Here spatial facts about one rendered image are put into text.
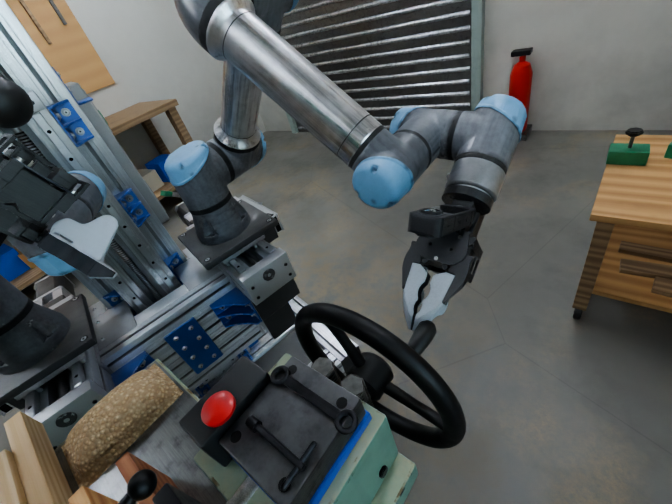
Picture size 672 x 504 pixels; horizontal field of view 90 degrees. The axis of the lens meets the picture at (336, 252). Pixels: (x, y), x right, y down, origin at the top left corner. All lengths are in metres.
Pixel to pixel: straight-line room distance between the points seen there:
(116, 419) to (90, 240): 0.23
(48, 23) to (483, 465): 3.81
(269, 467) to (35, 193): 0.34
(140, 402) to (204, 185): 0.52
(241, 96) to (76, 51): 2.96
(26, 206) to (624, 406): 1.55
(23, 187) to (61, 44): 3.28
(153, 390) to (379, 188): 0.40
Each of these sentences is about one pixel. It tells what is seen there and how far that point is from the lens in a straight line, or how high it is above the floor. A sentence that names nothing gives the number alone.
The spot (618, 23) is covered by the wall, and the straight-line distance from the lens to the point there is 2.95.
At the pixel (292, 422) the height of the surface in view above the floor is 1.00.
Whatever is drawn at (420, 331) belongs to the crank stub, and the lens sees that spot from 0.45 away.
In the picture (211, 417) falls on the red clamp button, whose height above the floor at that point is 1.02.
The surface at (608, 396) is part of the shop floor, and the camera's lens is 1.52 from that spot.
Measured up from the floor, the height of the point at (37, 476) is 0.94.
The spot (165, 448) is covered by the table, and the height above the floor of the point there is 0.90.
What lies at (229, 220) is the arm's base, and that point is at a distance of 0.92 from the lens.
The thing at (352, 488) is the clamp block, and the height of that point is 0.94.
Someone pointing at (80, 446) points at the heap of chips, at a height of 0.93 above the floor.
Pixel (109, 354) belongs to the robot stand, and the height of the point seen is 0.73.
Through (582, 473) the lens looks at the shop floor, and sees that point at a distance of 1.39.
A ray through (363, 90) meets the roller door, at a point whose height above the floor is 0.41.
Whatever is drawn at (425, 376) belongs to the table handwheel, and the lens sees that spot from 0.42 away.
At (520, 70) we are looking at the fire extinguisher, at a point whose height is 0.49.
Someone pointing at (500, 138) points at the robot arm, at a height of 1.05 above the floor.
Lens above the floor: 1.27
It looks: 38 degrees down
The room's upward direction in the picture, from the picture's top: 18 degrees counter-clockwise
